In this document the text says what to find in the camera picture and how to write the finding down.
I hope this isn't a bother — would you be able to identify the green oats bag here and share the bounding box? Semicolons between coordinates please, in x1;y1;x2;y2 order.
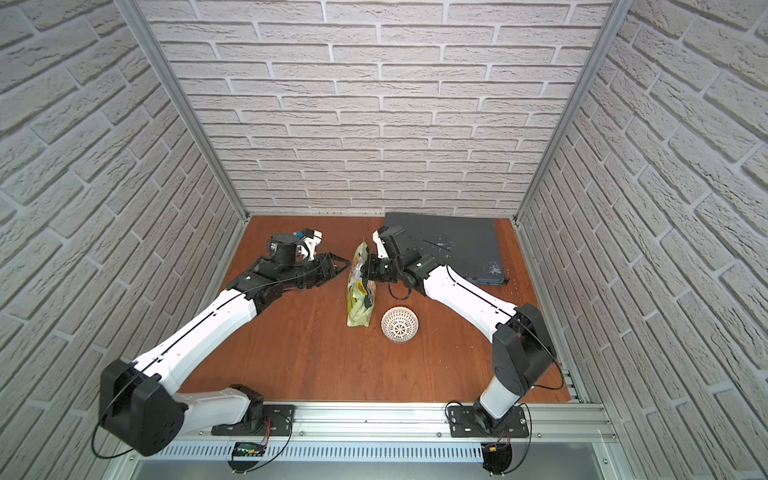
346;242;376;327

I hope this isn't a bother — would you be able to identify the white lattice breakfast bowl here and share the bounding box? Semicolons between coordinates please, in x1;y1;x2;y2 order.
381;306;419;343

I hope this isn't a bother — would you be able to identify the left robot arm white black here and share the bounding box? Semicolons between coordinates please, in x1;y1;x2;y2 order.
96;229;350;456

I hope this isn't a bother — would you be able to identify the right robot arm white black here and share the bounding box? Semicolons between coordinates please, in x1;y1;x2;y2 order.
362;228;557;428

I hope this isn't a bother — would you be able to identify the left controller board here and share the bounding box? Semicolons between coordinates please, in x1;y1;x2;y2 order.
228;442;267;474

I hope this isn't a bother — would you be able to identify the controller board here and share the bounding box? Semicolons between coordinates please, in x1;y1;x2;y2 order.
228;442;267;474
481;443;514;475

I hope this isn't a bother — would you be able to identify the right controller board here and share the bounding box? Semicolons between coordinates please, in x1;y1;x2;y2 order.
481;443;514;475

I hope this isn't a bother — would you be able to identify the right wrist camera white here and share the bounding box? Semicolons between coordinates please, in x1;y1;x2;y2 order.
372;231;389;259

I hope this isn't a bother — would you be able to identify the dark grey network switch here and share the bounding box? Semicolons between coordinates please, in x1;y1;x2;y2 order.
384;212;508;286

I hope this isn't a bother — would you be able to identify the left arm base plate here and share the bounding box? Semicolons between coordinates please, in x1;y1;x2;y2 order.
211;404;296;437

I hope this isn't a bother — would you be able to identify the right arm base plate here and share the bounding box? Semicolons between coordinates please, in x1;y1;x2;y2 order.
444;402;530;439

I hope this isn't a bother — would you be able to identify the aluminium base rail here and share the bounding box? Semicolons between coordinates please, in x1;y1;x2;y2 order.
122;400;619;445

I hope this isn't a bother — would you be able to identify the left aluminium frame post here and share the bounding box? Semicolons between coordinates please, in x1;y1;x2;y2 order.
116;0;250;224

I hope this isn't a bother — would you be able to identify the aluminium frame post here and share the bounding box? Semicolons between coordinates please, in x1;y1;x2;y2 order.
513;0;633;227
116;0;250;224

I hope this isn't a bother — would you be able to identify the right aluminium frame post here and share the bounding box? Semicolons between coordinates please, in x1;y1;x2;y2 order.
513;0;633;227

